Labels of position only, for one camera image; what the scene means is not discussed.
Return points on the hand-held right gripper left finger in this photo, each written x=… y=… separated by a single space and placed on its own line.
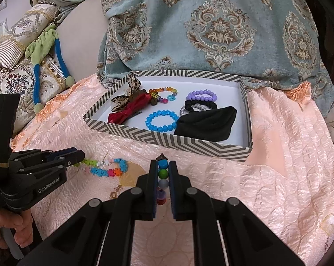
x=156 y=177

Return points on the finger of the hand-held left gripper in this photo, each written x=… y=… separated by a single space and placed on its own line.
x=45 y=184
x=39 y=156

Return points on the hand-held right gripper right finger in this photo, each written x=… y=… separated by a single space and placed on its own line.
x=171 y=183

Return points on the striped jewelry box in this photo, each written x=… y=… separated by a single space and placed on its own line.
x=167 y=141

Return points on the black fabric headband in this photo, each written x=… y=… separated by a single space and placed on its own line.
x=208 y=124

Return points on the red satin bow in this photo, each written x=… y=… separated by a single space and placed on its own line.
x=131 y=106

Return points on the brown scrunchie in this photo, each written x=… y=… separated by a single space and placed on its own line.
x=153 y=101

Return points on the black scrunchie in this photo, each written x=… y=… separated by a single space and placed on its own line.
x=189 y=104

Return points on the leopard print ribbon bow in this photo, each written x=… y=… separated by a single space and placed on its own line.
x=131 y=87

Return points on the person's left hand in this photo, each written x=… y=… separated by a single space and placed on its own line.
x=14 y=227

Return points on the gold earring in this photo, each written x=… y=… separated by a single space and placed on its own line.
x=116 y=192

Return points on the cream floral cushion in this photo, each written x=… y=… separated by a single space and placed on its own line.
x=14 y=83

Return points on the pink quilted bedspread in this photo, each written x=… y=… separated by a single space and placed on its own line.
x=266 y=160

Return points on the cream striped bolster cushion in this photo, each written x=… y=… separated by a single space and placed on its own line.
x=20 y=36

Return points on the blue-grey damask cushion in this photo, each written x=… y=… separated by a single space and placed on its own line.
x=211 y=27

